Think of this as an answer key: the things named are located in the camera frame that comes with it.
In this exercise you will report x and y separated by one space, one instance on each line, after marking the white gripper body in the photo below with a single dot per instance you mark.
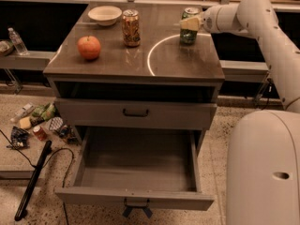
207 20

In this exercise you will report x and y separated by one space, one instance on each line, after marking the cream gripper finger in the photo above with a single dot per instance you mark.
193 23

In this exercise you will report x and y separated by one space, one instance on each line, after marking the green soda can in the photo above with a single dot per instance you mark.
188 36

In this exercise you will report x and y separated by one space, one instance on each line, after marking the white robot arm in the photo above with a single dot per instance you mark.
263 161

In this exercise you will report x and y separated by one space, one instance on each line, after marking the orange patterned soda can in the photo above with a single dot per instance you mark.
131 28

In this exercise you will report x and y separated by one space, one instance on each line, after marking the grey drawer cabinet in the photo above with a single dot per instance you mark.
160 69

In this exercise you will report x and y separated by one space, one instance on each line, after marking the open grey middle drawer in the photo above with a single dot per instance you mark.
137 168

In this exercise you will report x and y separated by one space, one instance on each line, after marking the red soda can on floor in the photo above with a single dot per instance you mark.
40 133

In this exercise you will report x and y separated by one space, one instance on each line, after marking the white bowl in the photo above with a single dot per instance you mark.
105 15

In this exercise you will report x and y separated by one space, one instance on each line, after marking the orange apple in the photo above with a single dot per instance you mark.
89 47

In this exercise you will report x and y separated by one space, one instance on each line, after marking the white patterned snack bag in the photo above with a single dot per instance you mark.
55 124

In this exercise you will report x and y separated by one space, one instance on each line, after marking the green snack bag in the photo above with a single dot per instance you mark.
42 113

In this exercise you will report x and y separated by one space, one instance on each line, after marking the clear plastic water bottle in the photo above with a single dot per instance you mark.
17 42

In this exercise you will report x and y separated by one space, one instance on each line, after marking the clear bottle on floor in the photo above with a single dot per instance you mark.
22 112

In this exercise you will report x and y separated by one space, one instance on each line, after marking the bowl on left shelf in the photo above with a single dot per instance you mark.
6 47

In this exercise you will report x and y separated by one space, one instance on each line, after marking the yellow sponge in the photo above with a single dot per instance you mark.
25 123

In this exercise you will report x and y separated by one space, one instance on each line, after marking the blue chip bag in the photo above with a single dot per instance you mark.
18 138

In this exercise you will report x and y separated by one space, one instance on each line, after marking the black bar on floor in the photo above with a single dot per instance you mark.
21 211

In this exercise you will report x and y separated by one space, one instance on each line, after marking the black bottom drawer handle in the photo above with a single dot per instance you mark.
129 208

